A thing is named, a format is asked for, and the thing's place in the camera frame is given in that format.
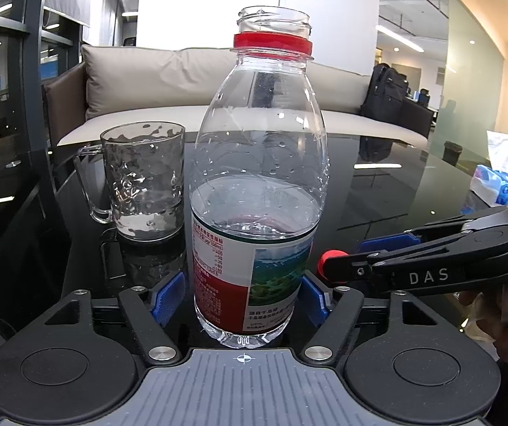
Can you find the black backpack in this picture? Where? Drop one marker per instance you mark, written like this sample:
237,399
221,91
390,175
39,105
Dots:
384,97

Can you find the beige cushion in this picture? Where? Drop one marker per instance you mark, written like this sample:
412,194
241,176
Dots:
132,78
337,89

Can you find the right beige cushion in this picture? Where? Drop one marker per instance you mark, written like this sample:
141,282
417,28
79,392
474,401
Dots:
337,89

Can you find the clear glass mug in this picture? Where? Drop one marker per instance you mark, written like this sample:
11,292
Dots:
144,175

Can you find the blue white tissue pack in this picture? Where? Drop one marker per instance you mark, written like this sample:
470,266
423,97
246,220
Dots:
490,182

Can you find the red bottle cap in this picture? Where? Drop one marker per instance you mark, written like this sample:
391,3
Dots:
333,264

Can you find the clear plastic water bottle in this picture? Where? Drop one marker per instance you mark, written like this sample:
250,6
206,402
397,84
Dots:
257,182

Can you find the left beige cushion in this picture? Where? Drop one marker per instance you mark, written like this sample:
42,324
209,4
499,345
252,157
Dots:
132,78

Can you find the small black bin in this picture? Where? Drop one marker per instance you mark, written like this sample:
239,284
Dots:
452,152

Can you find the person right hand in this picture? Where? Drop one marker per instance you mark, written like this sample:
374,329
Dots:
498,323

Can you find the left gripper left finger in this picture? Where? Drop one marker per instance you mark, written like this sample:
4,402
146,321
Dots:
83,357

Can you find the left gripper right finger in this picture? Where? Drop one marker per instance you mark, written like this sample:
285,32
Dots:
399,359

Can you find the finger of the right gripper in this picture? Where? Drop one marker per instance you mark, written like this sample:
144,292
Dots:
422,273
464,235

